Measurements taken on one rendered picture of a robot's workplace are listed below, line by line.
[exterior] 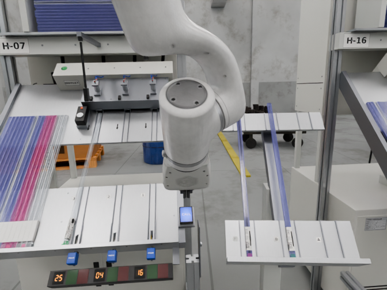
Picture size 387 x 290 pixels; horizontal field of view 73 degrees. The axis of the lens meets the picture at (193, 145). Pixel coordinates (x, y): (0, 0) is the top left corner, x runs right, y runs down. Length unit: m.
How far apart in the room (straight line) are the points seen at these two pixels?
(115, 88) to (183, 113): 0.78
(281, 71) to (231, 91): 10.78
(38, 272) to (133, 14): 1.19
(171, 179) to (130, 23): 0.31
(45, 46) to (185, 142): 0.97
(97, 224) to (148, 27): 0.66
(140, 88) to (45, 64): 0.53
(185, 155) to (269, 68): 10.68
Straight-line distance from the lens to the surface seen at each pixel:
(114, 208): 0.89
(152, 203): 0.87
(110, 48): 1.21
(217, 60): 0.42
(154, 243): 0.81
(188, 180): 0.55
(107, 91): 1.12
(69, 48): 1.26
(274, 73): 11.13
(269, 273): 1.04
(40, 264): 1.36
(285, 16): 11.50
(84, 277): 0.86
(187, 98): 0.38
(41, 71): 1.47
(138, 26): 0.37
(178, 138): 0.40
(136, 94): 1.09
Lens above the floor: 1.16
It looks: 12 degrees down
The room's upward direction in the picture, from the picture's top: 1 degrees counter-clockwise
